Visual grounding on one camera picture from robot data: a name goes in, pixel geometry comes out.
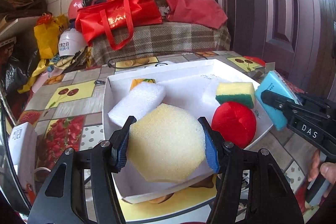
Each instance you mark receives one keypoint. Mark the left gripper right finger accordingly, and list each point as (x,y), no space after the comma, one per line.
(270,197)

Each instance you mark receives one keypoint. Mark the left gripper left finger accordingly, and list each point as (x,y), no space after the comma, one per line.
(61,198)

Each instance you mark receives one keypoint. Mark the yellow green scrub sponge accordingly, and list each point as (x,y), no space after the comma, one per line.
(243,93)

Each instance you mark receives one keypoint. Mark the red plush tomato toy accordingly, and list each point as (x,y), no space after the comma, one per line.
(235,122)

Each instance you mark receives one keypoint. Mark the yellow round sponge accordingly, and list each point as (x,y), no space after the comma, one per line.
(166,145)

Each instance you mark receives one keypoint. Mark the white foam block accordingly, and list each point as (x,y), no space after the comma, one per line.
(141,100)

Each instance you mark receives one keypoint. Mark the person's right hand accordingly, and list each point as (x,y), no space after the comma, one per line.
(327,170)

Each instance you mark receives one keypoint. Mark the grey metal stand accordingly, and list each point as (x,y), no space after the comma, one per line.
(261,72)

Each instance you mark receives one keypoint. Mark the white charger box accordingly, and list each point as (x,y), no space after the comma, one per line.
(22,146)

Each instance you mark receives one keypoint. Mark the white shallow tray box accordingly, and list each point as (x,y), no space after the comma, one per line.
(184,84)

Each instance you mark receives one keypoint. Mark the yellow small carton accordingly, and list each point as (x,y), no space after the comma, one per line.
(136,82)

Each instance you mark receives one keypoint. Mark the plaid covered bench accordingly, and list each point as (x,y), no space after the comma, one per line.
(167,38)

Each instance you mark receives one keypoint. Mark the white helmet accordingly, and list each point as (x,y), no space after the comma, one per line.
(71,42)

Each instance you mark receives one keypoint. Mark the yellow shopping bag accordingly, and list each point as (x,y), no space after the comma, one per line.
(47,32)

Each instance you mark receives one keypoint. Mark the red helmet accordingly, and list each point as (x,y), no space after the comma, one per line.
(76,5)

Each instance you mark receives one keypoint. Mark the red tote bag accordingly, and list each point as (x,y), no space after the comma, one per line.
(103,18)

